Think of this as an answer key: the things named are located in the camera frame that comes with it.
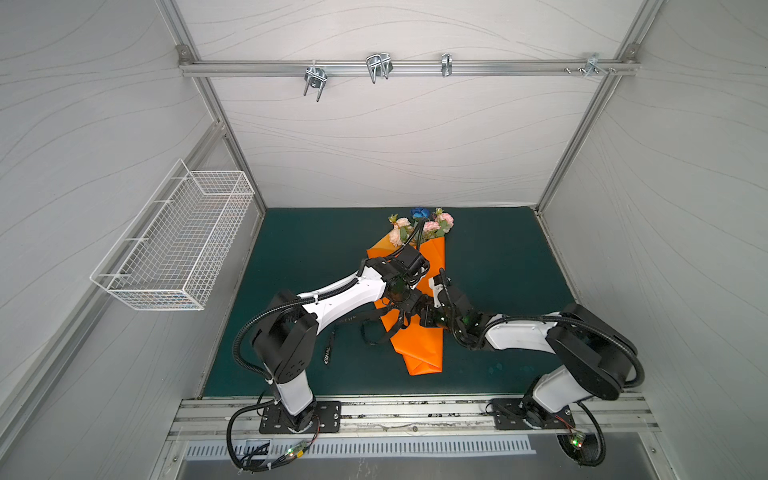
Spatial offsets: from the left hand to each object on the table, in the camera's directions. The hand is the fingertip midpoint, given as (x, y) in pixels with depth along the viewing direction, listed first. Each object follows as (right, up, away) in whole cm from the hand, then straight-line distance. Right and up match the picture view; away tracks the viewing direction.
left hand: (414, 295), depth 85 cm
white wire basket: (-58, +13, -17) cm, 62 cm away
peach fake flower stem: (-5, +20, +25) cm, 32 cm away
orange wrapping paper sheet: (+2, -14, -2) cm, 14 cm away
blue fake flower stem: (+4, +26, +23) cm, 35 cm away
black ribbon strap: (-12, -11, +3) cm, 17 cm away
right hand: (+2, -2, +4) cm, 5 cm away
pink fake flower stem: (+11, +21, +23) cm, 32 cm away
